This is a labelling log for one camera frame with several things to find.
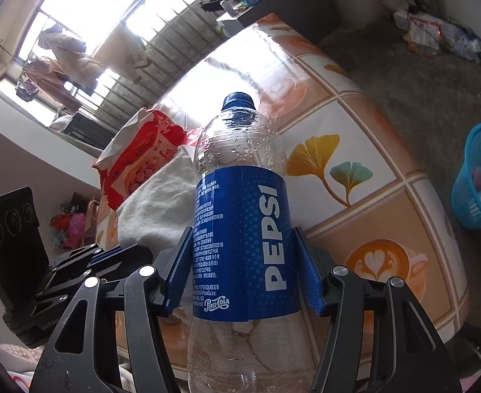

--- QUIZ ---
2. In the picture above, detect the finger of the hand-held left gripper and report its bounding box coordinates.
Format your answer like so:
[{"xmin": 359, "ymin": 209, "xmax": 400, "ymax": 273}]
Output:
[{"xmin": 85, "ymin": 243, "xmax": 156, "ymax": 295}]

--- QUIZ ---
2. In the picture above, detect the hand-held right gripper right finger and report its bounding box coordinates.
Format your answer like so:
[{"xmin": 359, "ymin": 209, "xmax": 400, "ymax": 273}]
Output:
[{"xmin": 293, "ymin": 226, "xmax": 464, "ymax": 393}]

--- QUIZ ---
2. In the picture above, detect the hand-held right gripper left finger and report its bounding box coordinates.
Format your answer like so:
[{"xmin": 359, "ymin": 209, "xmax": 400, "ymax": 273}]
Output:
[{"xmin": 29, "ymin": 226, "xmax": 194, "ymax": 393}]

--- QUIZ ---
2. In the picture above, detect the clear bottle with blue label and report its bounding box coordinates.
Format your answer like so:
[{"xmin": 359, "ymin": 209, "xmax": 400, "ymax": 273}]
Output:
[{"xmin": 187, "ymin": 91, "xmax": 319, "ymax": 393}]

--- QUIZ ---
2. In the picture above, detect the red and white snack bag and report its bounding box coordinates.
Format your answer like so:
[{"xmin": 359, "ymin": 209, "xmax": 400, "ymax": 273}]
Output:
[{"xmin": 92, "ymin": 107, "xmax": 202, "ymax": 209}]

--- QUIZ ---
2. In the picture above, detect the blue plastic basket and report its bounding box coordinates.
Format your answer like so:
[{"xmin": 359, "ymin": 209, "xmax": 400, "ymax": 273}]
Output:
[{"xmin": 451, "ymin": 122, "xmax": 481, "ymax": 231}]

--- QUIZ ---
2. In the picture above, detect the leaning grey board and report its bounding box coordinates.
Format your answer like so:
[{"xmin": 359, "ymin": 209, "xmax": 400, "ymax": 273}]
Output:
[{"xmin": 62, "ymin": 112, "xmax": 114, "ymax": 150}]

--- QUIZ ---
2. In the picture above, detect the hanging pink garment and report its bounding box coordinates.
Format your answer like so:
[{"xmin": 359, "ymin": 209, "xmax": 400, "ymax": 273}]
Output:
[{"xmin": 19, "ymin": 57, "xmax": 81, "ymax": 111}]

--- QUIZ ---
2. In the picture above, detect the metal balcony railing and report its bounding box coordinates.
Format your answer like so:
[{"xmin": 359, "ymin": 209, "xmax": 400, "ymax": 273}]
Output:
[{"xmin": 97, "ymin": 0, "xmax": 241, "ymax": 132}]

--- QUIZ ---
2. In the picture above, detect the hanging beige garment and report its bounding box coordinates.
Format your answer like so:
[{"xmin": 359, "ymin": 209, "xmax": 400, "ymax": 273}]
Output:
[{"xmin": 97, "ymin": 25, "xmax": 159, "ymax": 70}]

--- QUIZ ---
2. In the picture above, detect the hanging white garment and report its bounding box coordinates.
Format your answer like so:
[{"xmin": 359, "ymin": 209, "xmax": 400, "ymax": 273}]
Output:
[{"xmin": 40, "ymin": 25, "xmax": 102, "ymax": 86}]

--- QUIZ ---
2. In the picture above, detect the black device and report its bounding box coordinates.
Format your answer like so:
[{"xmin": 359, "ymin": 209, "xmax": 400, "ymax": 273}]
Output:
[{"xmin": 199, "ymin": 0, "xmax": 233, "ymax": 14}]

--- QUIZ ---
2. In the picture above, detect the clear bag of colourful packets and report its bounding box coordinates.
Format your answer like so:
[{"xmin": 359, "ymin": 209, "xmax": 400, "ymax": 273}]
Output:
[
  {"xmin": 441, "ymin": 20, "xmax": 481, "ymax": 60},
  {"xmin": 402, "ymin": 12, "xmax": 446, "ymax": 56}
]

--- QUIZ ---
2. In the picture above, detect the dark cluttered side table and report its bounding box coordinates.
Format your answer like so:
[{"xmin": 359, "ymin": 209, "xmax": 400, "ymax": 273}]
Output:
[{"xmin": 216, "ymin": 0, "xmax": 335, "ymax": 46}]

